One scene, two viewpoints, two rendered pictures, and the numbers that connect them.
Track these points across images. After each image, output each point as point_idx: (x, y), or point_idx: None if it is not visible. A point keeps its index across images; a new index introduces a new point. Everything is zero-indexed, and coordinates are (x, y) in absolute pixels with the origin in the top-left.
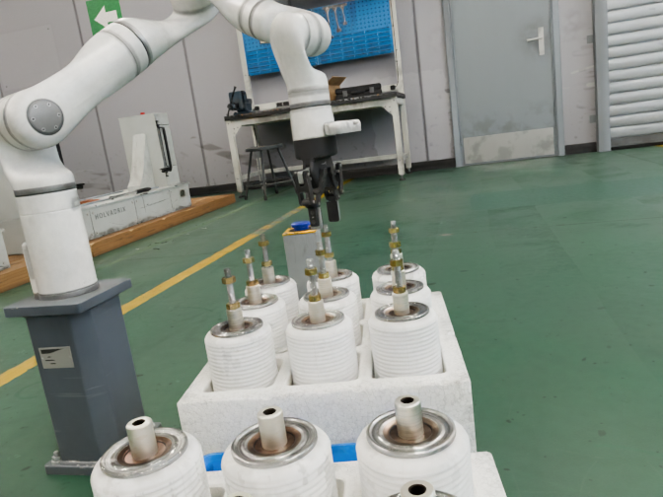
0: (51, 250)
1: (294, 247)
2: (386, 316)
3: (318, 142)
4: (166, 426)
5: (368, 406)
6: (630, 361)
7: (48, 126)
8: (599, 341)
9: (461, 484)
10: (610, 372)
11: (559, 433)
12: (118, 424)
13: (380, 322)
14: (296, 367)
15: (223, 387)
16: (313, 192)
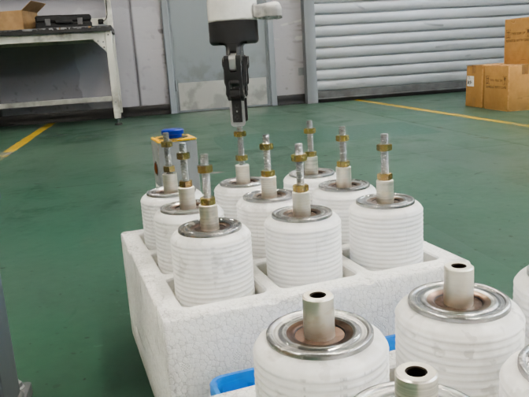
0: None
1: (171, 157)
2: (377, 204)
3: (246, 24)
4: (33, 387)
5: (379, 299)
6: (487, 261)
7: None
8: (448, 249)
9: None
10: (479, 271)
11: None
12: (3, 383)
13: (376, 210)
14: (288, 267)
15: (207, 298)
16: (237, 83)
